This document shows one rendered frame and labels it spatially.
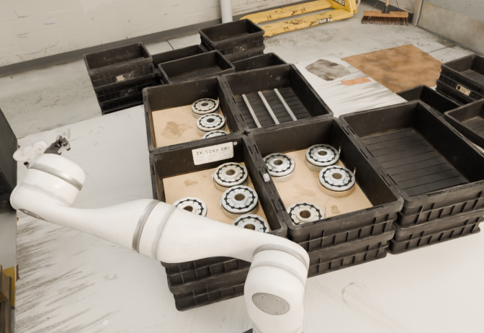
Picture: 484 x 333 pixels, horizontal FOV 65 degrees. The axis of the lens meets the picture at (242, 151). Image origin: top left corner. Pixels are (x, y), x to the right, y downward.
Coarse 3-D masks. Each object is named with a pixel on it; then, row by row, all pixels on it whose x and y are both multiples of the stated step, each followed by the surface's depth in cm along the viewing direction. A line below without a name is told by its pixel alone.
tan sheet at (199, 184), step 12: (216, 168) 122; (168, 180) 118; (180, 180) 118; (192, 180) 118; (204, 180) 117; (168, 192) 114; (180, 192) 114; (192, 192) 114; (204, 192) 113; (216, 192) 113; (216, 204) 110; (216, 216) 106; (264, 216) 105
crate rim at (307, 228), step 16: (272, 128) 119; (288, 128) 120; (368, 160) 105; (384, 176) 100; (272, 192) 98; (368, 208) 92; (384, 208) 92; (400, 208) 94; (288, 224) 90; (304, 224) 89; (320, 224) 89; (336, 224) 91
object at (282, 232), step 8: (232, 136) 117; (240, 136) 117; (192, 144) 115; (200, 144) 115; (208, 144) 116; (248, 144) 114; (152, 152) 114; (160, 152) 113; (168, 152) 114; (248, 152) 111; (152, 160) 111; (256, 160) 108; (152, 168) 108; (256, 168) 105; (152, 176) 105; (152, 184) 103; (264, 184) 100; (272, 200) 96; (272, 208) 94; (280, 216) 92; (280, 224) 90; (272, 232) 88; (280, 232) 88; (168, 264) 84; (176, 264) 85
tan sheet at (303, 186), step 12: (300, 156) 124; (300, 168) 119; (288, 180) 115; (300, 180) 115; (312, 180) 115; (288, 192) 111; (300, 192) 111; (312, 192) 111; (360, 192) 110; (288, 204) 108; (324, 204) 107; (336, 204) 107; (348, 204) 107; (360, 204) 106
